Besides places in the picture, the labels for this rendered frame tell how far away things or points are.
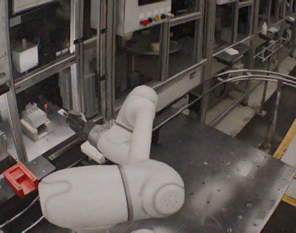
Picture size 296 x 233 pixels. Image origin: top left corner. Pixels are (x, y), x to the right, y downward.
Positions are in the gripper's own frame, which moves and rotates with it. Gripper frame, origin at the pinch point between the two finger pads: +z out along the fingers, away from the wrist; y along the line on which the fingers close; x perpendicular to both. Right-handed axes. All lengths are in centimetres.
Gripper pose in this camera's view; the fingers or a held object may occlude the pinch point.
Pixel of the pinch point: (64, 114)
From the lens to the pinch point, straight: 149.6
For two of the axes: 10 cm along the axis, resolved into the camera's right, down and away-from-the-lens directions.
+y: 0.4, -8.3, -5.5
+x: -6.4, 4.0, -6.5
